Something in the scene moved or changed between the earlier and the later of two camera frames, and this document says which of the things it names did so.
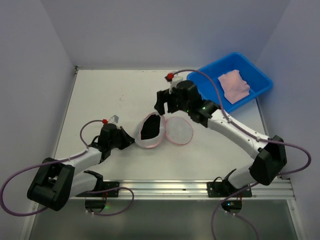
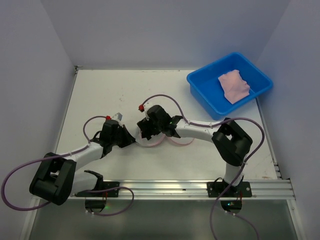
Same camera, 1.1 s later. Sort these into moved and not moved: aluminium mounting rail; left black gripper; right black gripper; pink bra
Moved: right black gripper
Not moved: pink bra; left black gripper; aluminium mounting rail
